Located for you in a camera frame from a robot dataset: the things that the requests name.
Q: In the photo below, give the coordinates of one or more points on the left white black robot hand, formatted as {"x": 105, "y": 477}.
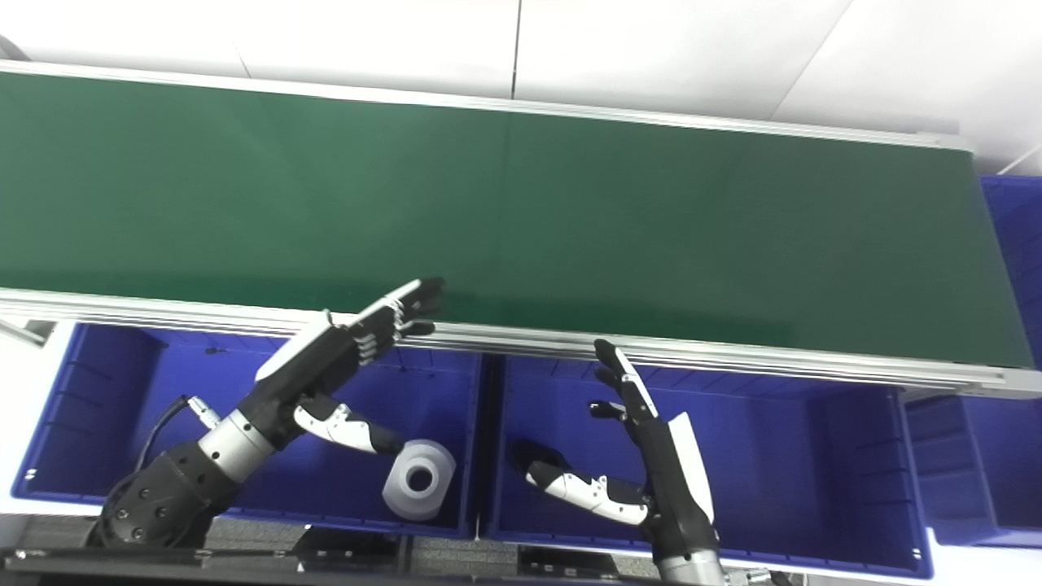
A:
{"x": 313, "y": 366}

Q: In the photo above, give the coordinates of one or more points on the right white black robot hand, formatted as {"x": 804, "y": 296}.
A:
{"x": 667, "y": 464}

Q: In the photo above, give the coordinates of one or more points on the white cylindrical plastic part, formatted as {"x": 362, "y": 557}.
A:
{"x": 419, "y": 480}

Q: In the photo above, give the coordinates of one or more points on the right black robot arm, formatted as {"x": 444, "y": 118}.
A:
{"x": 692, "y": 570}

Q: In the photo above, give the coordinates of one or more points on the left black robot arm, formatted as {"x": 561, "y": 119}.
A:
{"x": 187, "y": 480}

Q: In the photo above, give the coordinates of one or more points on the blue plastic bin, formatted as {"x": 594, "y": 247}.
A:
{"x": 985, "y": 464}
{"x": 1017, "y": 244}
{"x": 781, "y": 472}
{"x": 106, "y": 407}

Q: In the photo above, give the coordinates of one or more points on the green conveyor belt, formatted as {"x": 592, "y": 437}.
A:
{"x": 521, "y": 220}

